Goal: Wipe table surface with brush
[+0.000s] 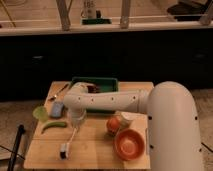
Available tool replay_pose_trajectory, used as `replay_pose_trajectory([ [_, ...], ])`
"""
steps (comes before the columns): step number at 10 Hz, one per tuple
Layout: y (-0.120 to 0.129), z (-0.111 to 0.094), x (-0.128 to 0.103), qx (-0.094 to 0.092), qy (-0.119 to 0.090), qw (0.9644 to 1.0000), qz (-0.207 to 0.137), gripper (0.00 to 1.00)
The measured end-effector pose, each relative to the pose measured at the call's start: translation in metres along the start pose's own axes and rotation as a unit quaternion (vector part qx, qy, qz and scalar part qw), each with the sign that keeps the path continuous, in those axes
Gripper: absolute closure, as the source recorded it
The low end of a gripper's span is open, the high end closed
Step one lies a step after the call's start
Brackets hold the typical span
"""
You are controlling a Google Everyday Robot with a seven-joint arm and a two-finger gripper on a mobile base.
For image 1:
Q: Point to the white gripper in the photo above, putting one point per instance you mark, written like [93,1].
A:
[77,118]

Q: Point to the white handled dish brush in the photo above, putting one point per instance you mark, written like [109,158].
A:
[64,149]

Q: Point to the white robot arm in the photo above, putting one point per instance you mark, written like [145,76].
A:
[173,122]

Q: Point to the green pea pod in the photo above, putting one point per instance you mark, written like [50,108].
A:
[60,124]

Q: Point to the metal spoon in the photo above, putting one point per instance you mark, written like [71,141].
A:
[58,92]

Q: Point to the light green cup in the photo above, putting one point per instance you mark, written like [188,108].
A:
[40,113]

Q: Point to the orange fruit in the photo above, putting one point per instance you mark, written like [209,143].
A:
[113,125]

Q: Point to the green tray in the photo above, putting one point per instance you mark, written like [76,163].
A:
[98,84]

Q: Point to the orange bowl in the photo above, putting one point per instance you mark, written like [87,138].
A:
[129,145]

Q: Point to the black stand pole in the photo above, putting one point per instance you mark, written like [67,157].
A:
[14,153]

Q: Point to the white bottle on green base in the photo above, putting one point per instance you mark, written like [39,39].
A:
[90,15]

